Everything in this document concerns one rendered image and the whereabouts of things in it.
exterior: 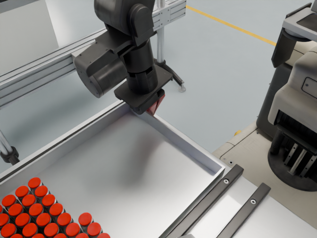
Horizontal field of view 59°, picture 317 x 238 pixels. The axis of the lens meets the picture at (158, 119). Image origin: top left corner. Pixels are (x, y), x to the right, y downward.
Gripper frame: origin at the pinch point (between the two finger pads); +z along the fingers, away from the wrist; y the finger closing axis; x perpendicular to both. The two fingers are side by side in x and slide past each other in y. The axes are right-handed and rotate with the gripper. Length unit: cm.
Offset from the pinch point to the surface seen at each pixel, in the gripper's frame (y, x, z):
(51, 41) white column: -31, -143, 69
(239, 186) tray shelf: 0.5, 23.2, 3.1
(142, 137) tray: 5.0, 2.2, 2.0
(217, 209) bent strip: 7.0, 23.1, 1.7
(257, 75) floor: -128, -35, 116
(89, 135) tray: 12.6, -5.7, -0.4
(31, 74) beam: 3, -85, 38
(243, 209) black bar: 4.6, 26.5, 0.4
